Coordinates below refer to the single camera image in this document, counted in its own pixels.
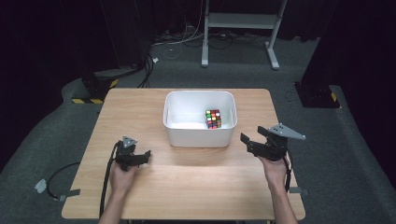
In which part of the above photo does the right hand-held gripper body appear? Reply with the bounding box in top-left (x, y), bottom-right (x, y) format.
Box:
top-left (260, 123), bottom-right (307, 162)

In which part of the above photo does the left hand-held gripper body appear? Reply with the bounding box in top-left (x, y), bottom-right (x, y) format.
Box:
top-left (114, 135), bottom-right (138, 173)

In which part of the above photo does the multicoloured puzzle cube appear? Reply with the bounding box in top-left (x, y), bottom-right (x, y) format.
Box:
top-left (205, 108), bottom-right (223, 130)

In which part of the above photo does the white plastic bin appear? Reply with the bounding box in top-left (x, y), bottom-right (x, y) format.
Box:
top-left (163, 90), bottom-right (238, 148)

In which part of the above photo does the person's right hand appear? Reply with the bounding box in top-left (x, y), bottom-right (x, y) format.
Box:
top-left (259, 155), bottom-right (291, 191)

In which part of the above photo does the person's left hand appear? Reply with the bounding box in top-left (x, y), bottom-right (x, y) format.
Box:
top-left (108, 161), bottom-right (140, 199)

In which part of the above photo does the grey tape strip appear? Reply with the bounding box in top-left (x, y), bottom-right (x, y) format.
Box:
top-left (289, 186), bottom-right (310, 197)
top-left (57, 188), bottom-right (81, 203)

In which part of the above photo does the black base with hazard tape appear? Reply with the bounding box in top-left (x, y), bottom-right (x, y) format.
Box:
top-left (293, 81), bottom-right (341, 109)
top-left (71, 69), bottom-right (120, 105)

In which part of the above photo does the grey tape patch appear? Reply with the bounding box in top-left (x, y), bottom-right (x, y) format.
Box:
top-left (34, 178), bottom-right (48, 195)

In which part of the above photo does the grey metal stand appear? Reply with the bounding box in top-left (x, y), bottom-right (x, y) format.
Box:
top-left (201, 0), bottom-right (290, 71)

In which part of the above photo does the black curtain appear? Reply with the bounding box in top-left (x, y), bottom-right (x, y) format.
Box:
top-left (0, 0), bottom-right (150, 175)
top-left (300, 0), bottom-right (396, 185)

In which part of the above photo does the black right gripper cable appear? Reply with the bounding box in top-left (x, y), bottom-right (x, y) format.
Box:
top-left (282, 150), bottom-right (294, 192)

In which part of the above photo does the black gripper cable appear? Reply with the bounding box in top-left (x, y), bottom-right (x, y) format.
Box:
top-left (282, 150), bottom-right (294, 192)
top-left (98, 141), bottom-right (121, 217)

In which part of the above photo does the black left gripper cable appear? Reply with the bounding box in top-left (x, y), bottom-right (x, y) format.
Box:
top-left (98, 141), bottom-right (121, 217)

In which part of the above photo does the thin black looped floor cable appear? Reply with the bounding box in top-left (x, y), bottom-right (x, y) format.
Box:
top-left (46, 161), bottom-right (81, 201)

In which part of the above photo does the black floor cable bundle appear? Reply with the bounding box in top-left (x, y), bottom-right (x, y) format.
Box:
top-left (136, 53), bottom-right (156, 89)

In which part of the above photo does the tangle of black floor cables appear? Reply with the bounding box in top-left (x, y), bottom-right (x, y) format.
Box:
top-left (152, 27), bottom-right (270, 51)

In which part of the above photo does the thin white floor cable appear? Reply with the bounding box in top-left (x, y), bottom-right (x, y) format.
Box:
top-left (162, 12), bottom-right (205, 61)

